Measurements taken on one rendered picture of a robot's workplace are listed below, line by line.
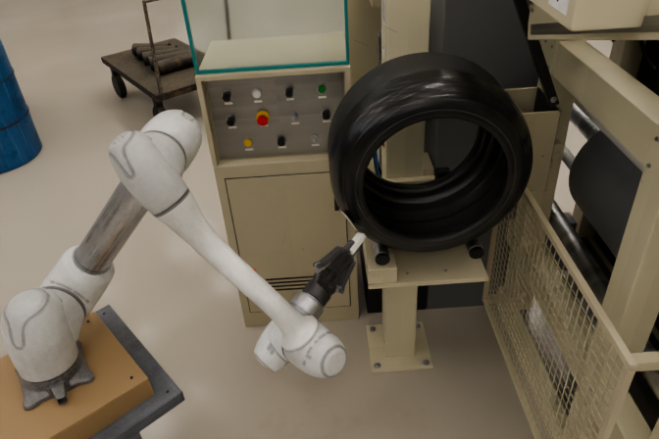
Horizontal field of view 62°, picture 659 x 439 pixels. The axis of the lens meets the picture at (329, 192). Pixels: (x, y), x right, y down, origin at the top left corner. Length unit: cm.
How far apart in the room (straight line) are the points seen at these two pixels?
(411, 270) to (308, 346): 56
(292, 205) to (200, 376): 88
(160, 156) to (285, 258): 126
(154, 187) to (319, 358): 53
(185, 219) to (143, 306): 175
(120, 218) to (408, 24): 98
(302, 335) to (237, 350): 137
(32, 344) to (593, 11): 148
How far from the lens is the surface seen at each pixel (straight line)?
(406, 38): 171
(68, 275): 171
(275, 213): 228
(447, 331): 268
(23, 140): 465
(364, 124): 140
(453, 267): 178
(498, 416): 244
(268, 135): 215
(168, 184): 125
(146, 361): 184
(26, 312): 161
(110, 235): 159
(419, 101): 138
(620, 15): 117
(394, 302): 230
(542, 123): 187
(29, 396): 176
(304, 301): 147
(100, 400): 169
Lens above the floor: 197
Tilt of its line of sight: 34 degrees down
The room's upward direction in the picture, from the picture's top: 4 degrees counter-clockwise
